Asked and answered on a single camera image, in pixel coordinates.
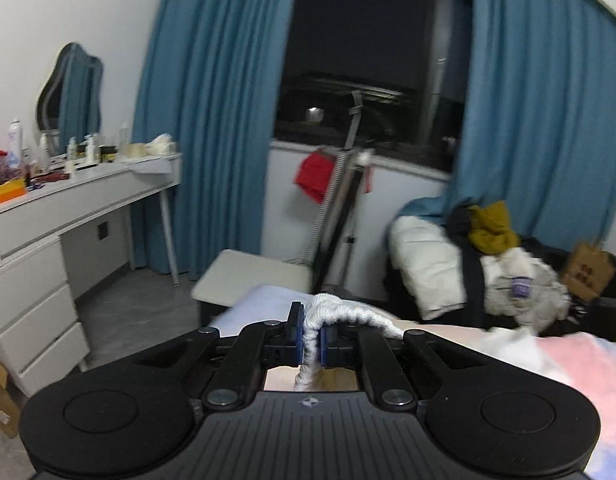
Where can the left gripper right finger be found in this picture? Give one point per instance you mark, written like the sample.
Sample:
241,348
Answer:
479,413

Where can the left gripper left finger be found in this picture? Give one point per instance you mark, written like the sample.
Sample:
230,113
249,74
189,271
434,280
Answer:
134,414

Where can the white sweatpants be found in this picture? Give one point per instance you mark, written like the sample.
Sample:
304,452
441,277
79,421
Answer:
325,343

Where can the grey white clothes pile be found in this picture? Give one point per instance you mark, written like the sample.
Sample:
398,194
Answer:
520,286

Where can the folding drying rack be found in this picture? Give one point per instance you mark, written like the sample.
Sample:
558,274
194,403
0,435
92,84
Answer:
323,264

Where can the cardboard box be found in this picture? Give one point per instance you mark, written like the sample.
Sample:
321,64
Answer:
9,411

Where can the black armchair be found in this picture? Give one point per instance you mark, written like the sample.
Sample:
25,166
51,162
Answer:
596,317

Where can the brown paper bag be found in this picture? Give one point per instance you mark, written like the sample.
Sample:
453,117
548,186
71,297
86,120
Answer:
587,272

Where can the white stool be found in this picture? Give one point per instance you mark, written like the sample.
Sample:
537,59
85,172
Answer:
232,274

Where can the white puffy jacket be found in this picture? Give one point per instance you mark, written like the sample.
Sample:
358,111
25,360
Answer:
430,265

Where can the white vanity desk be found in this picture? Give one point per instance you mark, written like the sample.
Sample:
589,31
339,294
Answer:
41,338

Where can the mustard yellow garment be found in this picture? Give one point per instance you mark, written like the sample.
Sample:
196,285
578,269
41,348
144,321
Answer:
491,230

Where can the right blue curtain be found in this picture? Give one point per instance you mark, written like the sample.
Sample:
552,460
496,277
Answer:
539,129

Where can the blue curtain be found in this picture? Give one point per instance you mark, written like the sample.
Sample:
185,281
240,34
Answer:
211,80
539,129

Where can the red cloth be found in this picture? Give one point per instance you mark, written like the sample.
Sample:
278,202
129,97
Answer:
321,172

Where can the left blue curtain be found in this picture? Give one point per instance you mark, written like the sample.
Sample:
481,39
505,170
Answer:
211,80

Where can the dark window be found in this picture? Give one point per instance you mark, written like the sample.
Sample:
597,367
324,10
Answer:
405,62

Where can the wavy frame mirror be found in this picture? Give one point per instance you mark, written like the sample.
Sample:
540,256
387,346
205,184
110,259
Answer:
69,104

